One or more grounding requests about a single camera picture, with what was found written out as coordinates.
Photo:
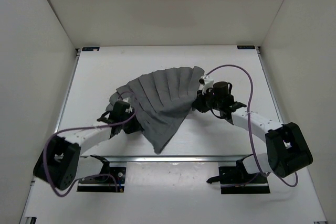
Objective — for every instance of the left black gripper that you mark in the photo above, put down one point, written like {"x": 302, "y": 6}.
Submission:
{"x": 135, "y": 127}

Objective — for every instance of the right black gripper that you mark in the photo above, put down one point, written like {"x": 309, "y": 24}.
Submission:
{"x": 198, "y": 104}

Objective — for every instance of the grey pleated skirt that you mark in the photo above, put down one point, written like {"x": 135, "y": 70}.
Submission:
{"x": 162, "y": 100}

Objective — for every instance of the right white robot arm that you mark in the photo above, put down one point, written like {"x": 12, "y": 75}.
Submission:
{"x": 286, "y": 148}

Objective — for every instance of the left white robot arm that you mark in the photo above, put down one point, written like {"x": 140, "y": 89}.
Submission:
{"x": 61, "y": 163}

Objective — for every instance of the right blue corner label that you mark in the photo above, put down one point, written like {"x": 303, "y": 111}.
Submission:
{"x": 245, "y": 47}

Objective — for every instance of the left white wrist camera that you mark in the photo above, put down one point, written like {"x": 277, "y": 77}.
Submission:
{"x": 128, "y": 106}

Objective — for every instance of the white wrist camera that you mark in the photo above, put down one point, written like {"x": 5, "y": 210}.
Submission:
{"x": 206, "y": 82}
{"x": 128, "y": 106}

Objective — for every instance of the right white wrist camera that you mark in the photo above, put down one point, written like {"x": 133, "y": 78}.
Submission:
{"x": 206, "y": 82}

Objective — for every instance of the aluminium front table rail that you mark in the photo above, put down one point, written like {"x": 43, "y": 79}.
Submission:
{"x": 174, "y": 159}

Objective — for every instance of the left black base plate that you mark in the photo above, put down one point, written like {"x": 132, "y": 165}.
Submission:
{"x": 106, "y": 184}

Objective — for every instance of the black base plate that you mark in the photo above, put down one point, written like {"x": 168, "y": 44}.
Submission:
{"x": 106, "y": 184}
{"x": 234, "y": 184}

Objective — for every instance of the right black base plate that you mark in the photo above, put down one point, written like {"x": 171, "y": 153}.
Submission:
{"x": 234, "y": 184}

